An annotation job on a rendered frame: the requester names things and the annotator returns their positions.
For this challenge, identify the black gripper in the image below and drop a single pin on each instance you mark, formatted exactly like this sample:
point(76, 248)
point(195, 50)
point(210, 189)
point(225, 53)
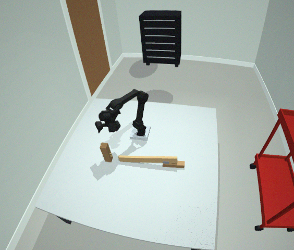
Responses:
point(100, 125)

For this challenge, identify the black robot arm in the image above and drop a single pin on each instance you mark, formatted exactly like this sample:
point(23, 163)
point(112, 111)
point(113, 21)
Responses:
point(118, 103)

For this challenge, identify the long tan wooden rail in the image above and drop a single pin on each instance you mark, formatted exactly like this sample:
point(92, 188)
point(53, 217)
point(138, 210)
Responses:
point(148, 159)

